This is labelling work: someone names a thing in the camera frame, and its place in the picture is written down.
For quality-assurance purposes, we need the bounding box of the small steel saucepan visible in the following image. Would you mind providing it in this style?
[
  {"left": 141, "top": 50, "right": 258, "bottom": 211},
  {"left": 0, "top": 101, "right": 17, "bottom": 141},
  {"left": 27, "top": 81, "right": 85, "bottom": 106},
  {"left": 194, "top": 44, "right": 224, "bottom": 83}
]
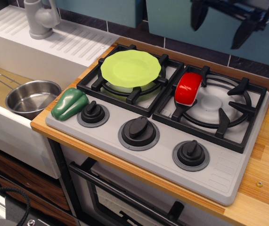
[{"left": 0, "top": 74, "right": 61, "bottom": 120}]

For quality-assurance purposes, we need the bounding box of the black braided cable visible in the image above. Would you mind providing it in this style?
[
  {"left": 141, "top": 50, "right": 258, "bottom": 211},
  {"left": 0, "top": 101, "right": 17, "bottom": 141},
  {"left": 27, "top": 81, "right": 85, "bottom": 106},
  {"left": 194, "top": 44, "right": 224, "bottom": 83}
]
[{"left": 0, "top": 186, "right": 31, "bottom": 226}]

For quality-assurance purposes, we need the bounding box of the middle black stove knob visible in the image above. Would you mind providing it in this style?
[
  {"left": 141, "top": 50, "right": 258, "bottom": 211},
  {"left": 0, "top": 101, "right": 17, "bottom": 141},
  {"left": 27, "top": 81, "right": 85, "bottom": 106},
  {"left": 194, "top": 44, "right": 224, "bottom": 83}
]
[{"left": 118, "top": 116, "right": 160, "bottom": 151}]

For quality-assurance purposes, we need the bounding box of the grey toy faucet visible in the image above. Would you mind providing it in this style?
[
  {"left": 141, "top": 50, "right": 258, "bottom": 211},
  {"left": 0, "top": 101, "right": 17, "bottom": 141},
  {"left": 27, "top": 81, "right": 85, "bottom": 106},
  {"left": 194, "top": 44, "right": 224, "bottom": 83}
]
[{"left": 24, "top": 0, "right": 61, "bottom": 40}]

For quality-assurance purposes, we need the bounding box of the right black burner grate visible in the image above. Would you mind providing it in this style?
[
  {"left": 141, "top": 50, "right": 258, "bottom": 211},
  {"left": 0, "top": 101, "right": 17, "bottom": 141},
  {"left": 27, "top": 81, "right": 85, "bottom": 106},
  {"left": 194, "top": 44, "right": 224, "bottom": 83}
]
[{"left": 152, "top": 65, "right": 269, "bottom": 153}]

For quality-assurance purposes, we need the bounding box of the black stove knob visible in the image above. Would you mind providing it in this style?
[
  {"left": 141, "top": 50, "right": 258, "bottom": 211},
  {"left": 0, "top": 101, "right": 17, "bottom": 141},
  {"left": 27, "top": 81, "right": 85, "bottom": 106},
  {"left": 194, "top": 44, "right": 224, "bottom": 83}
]
[
  {"left": 77, "top": 101, "right": 110, "bottom": 128},
  {"left": 172, "top": 140, "right": 210, "bottom": 172},
  {"left": 118, "top": 116, "right": 160, "bottom": 151}
]

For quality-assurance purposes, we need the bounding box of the green toy bell pepper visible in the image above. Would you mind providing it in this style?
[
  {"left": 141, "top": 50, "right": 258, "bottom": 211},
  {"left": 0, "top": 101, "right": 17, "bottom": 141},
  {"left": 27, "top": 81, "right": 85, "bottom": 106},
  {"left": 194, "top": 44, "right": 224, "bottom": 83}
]
[{"left": 51, "top": 88, "right": 89, "bottom": 121}]

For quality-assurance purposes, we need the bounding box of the teal wall box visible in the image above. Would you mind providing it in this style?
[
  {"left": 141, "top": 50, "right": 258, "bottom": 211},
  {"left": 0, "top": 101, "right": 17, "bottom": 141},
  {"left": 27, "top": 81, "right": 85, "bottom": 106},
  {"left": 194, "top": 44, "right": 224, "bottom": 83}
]
[
  {"left": 56, "top": 0, "right": 144, "bottom": 28},
  {"left": 146, "top": 0, "right": 269, "bottom": 65}
]

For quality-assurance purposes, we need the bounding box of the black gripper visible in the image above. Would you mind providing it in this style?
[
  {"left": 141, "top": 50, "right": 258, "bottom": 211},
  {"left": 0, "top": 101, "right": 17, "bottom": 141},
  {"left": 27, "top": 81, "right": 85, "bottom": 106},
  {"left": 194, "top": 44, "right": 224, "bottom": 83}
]
[{"left": 190, "top": 0, "right": 269, "bottom": 49}]

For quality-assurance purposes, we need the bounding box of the white toy sink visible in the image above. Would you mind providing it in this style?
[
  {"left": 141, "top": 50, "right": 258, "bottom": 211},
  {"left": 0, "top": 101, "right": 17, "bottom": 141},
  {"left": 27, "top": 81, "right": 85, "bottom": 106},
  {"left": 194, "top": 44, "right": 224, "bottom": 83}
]
[{"left": 0, "top": 6, "right": 118, "bottom": 179}]

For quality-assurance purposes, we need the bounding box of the grey toy stove top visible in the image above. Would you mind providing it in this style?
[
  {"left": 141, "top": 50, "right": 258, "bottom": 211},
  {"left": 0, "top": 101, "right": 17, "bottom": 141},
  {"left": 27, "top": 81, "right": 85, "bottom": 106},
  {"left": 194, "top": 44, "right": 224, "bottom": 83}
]
[{"left": 45, "top": 63, "right": 269, "bottom": 207}]

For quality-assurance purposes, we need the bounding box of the toy oven door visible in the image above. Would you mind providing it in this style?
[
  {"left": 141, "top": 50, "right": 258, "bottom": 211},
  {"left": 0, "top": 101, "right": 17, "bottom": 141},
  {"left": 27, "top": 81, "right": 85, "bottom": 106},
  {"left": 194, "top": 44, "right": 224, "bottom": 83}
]
[{"left": 61, "top": 145, "right": 230, "bottom": 226}]

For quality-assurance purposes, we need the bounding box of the teal wall box left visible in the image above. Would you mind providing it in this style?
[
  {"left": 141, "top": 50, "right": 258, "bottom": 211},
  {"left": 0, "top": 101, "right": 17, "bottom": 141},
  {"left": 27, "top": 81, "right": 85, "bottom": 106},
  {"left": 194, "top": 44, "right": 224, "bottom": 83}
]
[{"left": 56, "top": 0, "right": 144, "bottom": 28}]

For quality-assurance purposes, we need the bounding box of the left black stove knob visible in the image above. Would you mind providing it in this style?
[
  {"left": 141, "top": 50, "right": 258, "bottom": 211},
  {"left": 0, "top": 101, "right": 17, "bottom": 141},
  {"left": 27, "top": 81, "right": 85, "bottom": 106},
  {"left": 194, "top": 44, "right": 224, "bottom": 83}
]
[{"left": 77, "top": 101, "right": 110, "bottom": 128}]

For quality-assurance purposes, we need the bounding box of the light green plastic plate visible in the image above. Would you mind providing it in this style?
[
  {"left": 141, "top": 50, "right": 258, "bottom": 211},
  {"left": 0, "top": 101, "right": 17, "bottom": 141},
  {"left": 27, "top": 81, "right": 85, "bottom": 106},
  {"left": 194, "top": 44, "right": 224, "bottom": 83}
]
[{"left": 100, "top": 50, "right": 161, "bottom": 88}]

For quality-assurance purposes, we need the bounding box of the black oven door handle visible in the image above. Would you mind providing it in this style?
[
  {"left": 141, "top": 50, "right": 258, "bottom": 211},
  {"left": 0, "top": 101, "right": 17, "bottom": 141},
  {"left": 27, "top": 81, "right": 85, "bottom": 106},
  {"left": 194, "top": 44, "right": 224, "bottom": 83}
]
[{"left": 68, "top": 160, "right": 184, "bottom": 226}]

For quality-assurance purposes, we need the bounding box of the left black burner grate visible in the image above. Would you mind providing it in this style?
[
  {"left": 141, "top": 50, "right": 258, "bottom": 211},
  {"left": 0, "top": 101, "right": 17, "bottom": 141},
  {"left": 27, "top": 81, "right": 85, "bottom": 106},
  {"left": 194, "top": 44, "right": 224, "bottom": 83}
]
[{"left": 77, "top": 44, "right": 184, "bottom": 117}]

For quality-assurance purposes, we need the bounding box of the right black stove knob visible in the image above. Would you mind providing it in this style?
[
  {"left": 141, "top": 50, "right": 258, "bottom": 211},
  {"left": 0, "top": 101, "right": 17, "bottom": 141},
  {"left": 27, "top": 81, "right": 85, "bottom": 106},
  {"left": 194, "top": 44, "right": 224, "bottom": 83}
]
[{"left": 172, "top": 140, "right": 210, "bottom": 172}]

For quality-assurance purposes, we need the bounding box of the red salmon sushi toy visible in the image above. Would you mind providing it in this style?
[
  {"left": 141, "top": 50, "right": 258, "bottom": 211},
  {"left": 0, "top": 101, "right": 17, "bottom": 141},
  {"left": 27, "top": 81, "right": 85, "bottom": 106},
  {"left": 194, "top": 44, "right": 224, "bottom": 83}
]
[{"left": 174, "top": 72, "right": 203, "bottom": 106}]

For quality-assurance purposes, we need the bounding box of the black burner grate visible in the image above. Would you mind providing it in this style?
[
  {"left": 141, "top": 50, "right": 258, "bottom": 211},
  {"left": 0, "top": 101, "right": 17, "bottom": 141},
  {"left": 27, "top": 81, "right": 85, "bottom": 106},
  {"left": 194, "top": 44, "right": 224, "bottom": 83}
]
[
  {"left": 152, "top": 65, "right": 269, "bottom": 153},
  {"left": 77, "top": 44, "right": 184, "bottom": 117}
]

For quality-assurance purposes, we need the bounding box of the teal wall box right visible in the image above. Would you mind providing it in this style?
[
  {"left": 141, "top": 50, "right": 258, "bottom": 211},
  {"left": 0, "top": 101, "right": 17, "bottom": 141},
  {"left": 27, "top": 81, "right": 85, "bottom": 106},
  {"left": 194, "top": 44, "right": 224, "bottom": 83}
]
[{"left": 146, "top": 0, "right": 269, "bottom": 65}]

